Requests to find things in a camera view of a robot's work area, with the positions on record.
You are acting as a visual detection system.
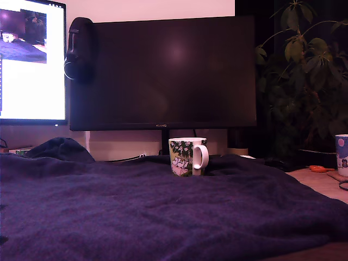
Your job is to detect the black low device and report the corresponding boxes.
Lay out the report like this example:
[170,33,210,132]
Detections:
[263,156,293,172]

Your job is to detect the dark plant pot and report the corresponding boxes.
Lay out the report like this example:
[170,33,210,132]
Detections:
[296,148,338,171]

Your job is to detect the black headphones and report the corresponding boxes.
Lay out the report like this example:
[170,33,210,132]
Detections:
[63,16,96,84]

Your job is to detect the black monitor stand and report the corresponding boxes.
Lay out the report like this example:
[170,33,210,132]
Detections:
[157,129,171,156]

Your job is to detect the white cup with blue print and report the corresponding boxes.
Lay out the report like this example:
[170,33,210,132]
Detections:
[334,133,348,177]

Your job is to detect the green houseplant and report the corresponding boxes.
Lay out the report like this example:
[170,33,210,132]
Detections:
[254,0,348,161]

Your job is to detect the white mug with cartoon print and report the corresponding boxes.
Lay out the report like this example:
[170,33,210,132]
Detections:
[168,136,210,177]

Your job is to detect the dark blue cloth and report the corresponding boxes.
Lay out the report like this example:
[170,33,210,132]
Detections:
[0,136,348,261]

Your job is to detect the orange scissors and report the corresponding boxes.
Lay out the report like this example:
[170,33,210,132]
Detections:
[309,164,335,173]

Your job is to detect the lit computer monitor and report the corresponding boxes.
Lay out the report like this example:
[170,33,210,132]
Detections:
[0,0,68,126]

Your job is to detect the cork coaster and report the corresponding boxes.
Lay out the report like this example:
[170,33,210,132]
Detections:
[327,170,348,182]

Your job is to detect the green box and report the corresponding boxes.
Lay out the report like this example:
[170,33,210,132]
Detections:
[8,146,33,157]

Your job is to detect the large black monitor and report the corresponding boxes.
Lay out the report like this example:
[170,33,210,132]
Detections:
[69,15,258,132]

